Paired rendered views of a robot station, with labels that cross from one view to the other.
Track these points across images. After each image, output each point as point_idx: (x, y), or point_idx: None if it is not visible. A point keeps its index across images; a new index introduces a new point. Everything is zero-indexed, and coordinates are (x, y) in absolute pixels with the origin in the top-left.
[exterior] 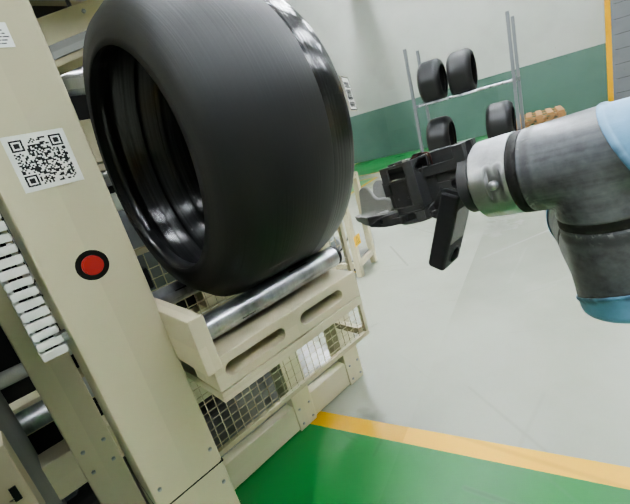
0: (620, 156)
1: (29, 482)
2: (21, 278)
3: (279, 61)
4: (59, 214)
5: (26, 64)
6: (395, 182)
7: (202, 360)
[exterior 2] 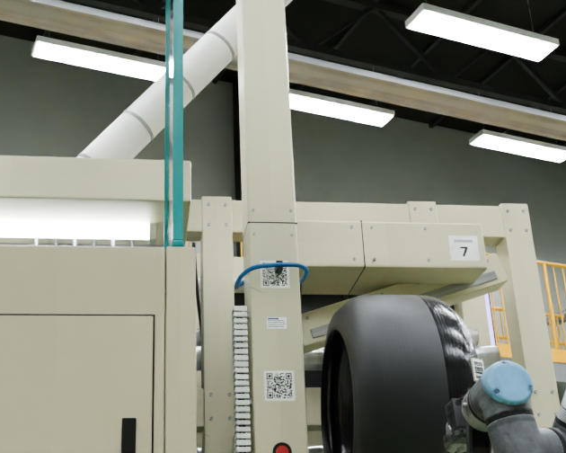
0: (481, 384)
1: None
2: (245, 447)
3: (418, 343)
4: (276, 416)
5: (288, 337)
6: (449, 413)
7: None
